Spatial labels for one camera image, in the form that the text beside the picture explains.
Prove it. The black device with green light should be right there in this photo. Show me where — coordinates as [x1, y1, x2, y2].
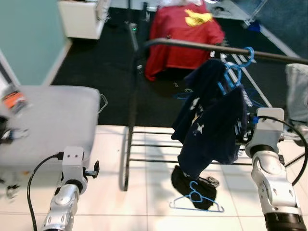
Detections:
[127, 19, 140, 34]

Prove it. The navy garment with white print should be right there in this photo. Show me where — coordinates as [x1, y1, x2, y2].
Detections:
[172, 59, 249, 180]

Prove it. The white drying rack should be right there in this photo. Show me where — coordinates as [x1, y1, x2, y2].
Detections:
[224, 52, 272, 109]

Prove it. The crumpled black garment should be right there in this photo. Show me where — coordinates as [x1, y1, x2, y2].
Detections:
[171, 166, 220, 210]

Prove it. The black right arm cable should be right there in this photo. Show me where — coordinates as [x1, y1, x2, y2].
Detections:
[257, 115, 308, 187]

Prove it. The red shirt with yellow print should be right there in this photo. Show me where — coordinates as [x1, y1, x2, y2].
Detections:
[144, 4, 226, 81]

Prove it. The grey padded ottoman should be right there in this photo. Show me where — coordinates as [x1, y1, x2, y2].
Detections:
[0, 86, 102, 169]

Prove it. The small orange pack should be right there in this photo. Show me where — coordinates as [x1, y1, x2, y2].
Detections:
[1, 88, 28, 115]

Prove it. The blue plastic hanger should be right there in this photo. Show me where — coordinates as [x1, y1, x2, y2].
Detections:
[169, 181, 225, 213]
[217, 46, 256, 95]

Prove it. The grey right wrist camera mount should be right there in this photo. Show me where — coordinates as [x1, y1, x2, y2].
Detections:
[255, 108, 285, 147]

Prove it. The light grey hanging garment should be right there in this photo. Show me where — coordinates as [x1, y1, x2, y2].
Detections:
[285, 63, 308, 124]

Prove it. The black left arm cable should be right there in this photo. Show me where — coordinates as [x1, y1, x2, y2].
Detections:
[27, 152, 65, 231]

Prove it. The white cabinet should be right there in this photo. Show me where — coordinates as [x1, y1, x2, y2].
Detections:
[58, 0, 110, 40]

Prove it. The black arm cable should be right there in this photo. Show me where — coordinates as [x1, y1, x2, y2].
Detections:
[257, 115, 308, 187]
[27, 152, 65, 231]

